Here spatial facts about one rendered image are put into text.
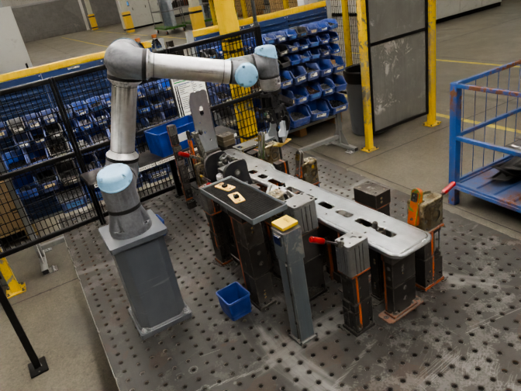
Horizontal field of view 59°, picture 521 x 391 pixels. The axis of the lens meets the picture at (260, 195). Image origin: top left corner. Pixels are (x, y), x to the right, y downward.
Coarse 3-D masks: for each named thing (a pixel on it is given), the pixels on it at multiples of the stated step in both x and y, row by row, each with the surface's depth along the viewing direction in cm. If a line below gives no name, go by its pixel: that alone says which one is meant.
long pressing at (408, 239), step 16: (256, 160) 234; (256, 176) 215; (272, 176) 212; (288, 176) 209; (304, 192) 192; (320, 192) 189; (320, 208) 177; (336, 208) 175; (352, 208) 173; (368, 208) 172; (336, 224) 165; (352, 224) 163; (384, 224) 159; (400, 224) 158; (368, 240) 151; (384, 240) 151; (400, 240) 149; (416, 240) 148; (400, 256) 142
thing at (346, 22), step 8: (240, 0) 798; (248, 0) 780; (320, 0) 617; (344, 0) 573; (272, 8) 724; (288, 8) 691; (344, 8) 577; (352, 8) 569; (240, 16) 824; (336, 16) 600; (344, 16) 583; (216, 24) 922; (344, 24) 588; (336, 32) 611; (344, 32) 593; (344, 40) 599; (352, 40) 590; (352, 64) 606
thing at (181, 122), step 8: (176, 120) 270; (184, 120) 273; (192, 120) 272; (152, 128) 261; (160, 128) 264; (184, 128) 256; (192, 128) 260; (152, 136) 252; (160, 136) 248; (168, 136) 251; (184, 136) 257; (152, 144) 256; (160, 144) 249; (168, 144) 252; (184, 144) 259; (152, 152) 261; (160, 152) 252; (168, 152) 253
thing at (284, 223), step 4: (284, 216) 143; (288, 216) 142; (276, 220) 142; (280, 220) 141; (284, 220) 141; (288, 220) 140; (292, 220) 140; (296, 220) 140; (272, 224) 141; (276, 224) 140; (280, 224) 139; (284, 224) 139; (288, 224) 138; (292, 224) 139; (296, 224) 140; (280, 228) 138; (284, 228) 137; (288, 228) 138
